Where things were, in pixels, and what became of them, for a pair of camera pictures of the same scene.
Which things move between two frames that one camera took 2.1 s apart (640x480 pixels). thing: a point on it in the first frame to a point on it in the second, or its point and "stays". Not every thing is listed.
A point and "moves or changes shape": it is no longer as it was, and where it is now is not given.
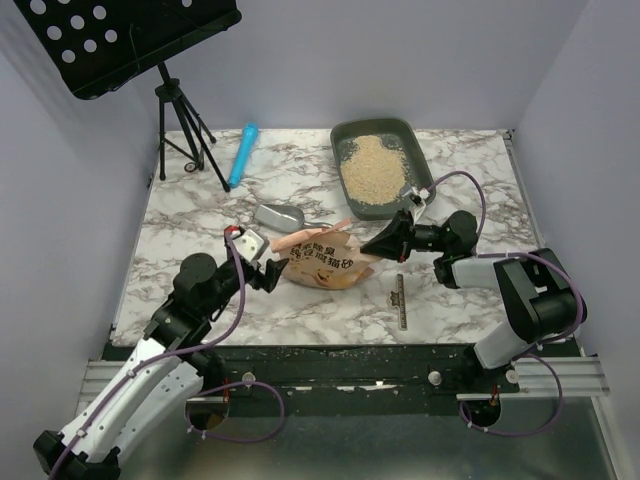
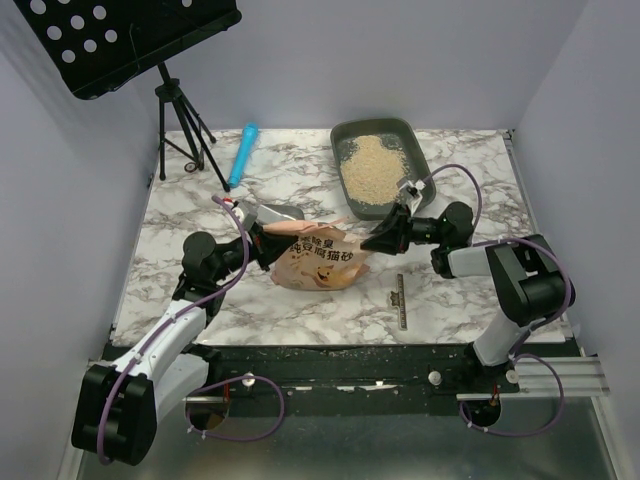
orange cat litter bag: (324, 259) moves or changes shape
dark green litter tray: (381, 165) stays
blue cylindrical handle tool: (248, 137) stays
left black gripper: (268, 281) to (268, 247)
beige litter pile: (372, 172) stays
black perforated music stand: (97, 45) stays
